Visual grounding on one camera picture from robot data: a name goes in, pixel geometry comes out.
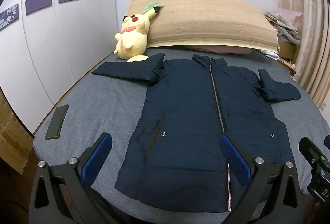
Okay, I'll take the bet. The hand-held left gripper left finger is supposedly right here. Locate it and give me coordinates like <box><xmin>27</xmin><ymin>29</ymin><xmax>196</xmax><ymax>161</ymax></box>
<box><xmin>28</xmin><ymin>132</ymin><xmax>121</xmax><ymax>224</ymax></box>

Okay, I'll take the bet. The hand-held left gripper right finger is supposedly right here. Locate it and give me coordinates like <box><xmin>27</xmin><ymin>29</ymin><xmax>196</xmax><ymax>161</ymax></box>
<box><xmin>220</xmin><ymin>133</ymin><xmax>304</xmax><ymax>224</ymax></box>

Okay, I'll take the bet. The navy blue zip jacket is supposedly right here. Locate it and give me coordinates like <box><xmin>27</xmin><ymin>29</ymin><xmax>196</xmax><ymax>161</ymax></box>
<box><xmin>92</xmin><ymin>53</ymin><xmax>301</xmax><ymax>213</ymax></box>

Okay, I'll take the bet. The pile of clothes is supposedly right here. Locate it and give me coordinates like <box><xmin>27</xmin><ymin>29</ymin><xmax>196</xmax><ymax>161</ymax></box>
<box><xmin>263</xmin><ymin>8</ymin><xmax>303</xmax><ymax>45</ymax></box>

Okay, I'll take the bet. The black smartphone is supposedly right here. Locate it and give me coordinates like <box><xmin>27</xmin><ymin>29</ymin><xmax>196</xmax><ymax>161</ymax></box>
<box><xmin>45</xmin><ymin>104</ymin><xmax>70</xmax><ymax>140</ymax></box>

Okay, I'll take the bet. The bed with grey sheet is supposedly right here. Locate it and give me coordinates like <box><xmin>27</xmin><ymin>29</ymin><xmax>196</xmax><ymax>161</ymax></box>
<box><xmin>33</xmin><ymin>47</ymin><xmax>330</xmax><ymax>224</ymax></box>

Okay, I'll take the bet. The brown cardboard box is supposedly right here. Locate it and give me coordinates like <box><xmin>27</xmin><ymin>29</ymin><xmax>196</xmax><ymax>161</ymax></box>
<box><xmin>0</xmin><ymin>90</ymin><xmax>35</xmax><ymax>175</ymax></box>

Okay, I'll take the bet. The white crumpled cloth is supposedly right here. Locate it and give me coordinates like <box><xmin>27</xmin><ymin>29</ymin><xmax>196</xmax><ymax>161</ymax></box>
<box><xmin>258</xmin><ymin>49</ymin><xmax>280</xmax><ymax>60</ymax></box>

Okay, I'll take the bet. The dusty pink pillow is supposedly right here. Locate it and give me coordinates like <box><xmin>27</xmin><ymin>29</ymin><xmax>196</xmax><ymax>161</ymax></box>
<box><xmin>184</xmin><ymin>45</ymin><xmax>252</xmax><ymax>55</ymax></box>

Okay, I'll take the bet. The long brown storage box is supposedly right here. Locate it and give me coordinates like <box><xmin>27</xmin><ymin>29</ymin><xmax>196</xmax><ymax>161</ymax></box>
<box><xmin>277</xmin><ymin>41</ymin><xmax>297</xmax><ymax>60</ymax></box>

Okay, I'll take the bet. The white wardrobe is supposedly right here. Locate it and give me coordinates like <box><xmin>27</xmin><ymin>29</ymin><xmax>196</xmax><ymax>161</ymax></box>
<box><xmin>0</xmin><ymin>0</ymin><xmax>116</xmax><ymax>135</ymax></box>

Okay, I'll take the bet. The beige curtain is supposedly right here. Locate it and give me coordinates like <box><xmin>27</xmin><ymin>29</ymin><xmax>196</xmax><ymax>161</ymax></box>
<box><xmin>275</xmin><ymin>0</ymin><xmax>330</xmax><ymax>111</ymax></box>

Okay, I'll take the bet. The yellow plush toy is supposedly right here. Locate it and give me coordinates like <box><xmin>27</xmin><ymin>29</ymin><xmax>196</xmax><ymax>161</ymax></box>
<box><xmin>114</xmin><ymin>5</ymin><xmax>164</xmax><ymax>62</ymax></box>

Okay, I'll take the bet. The beige bamboo mat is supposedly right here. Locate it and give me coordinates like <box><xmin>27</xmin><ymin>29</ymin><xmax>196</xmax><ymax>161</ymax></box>
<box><xmin>128</xmin><ymin>0</ymin><xmax>280</xmax><ymax>53</ymax></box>

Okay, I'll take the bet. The green leaf-shaped item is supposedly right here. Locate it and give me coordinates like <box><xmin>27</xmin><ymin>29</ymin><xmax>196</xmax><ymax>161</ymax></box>
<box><xmin>143</xmin><ymin>1</ymin><xmax>165</xmax><ymax>13</ymax></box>

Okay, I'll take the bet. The purple floral wardrobe panel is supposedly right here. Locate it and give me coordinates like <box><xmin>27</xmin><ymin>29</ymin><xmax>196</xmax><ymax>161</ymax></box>
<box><xmin>0</xmin><ymin>3</ymin><xmax>19</xmax><ymax>30</ymax></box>

